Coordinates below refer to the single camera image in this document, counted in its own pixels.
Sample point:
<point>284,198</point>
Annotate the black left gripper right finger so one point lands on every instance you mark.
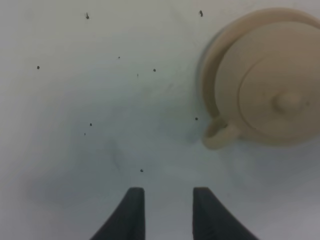
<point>212,221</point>

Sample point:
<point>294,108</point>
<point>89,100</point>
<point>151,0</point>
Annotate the beige clay teapot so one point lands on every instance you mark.
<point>267,87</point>

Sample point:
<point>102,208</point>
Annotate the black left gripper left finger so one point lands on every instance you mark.
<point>127,222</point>

